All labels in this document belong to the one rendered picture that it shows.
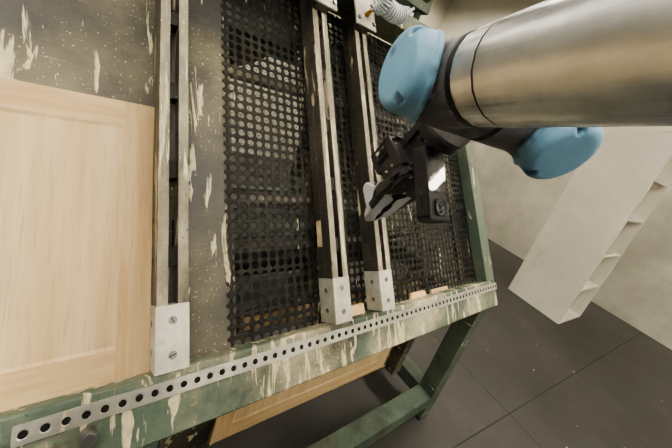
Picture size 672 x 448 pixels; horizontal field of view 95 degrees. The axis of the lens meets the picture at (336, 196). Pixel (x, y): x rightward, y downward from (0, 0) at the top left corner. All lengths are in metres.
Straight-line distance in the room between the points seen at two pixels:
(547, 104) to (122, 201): 0.73
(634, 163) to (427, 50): 3.77
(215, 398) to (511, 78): 0.78
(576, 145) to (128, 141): 0.77
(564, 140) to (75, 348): 0.80
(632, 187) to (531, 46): 3.77
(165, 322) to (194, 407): 0.19
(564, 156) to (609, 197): 3.63
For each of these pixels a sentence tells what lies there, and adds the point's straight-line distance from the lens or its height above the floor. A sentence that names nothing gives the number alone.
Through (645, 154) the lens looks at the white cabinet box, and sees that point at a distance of 3.99.
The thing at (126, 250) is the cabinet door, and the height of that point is 1.09.
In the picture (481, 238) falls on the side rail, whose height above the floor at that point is 1.07.
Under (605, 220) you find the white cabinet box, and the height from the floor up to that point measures 1.16.
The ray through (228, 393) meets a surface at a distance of 0.83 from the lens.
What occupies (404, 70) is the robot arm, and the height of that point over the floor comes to 1.54.
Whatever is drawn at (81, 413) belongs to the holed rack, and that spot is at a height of 0.89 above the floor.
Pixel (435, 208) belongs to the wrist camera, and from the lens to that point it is 0.46.
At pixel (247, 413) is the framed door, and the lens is 1.43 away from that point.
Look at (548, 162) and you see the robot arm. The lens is 0.37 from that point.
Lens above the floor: 1.51
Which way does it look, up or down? 18 degrees down
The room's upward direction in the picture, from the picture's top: 18 degrees clockwise
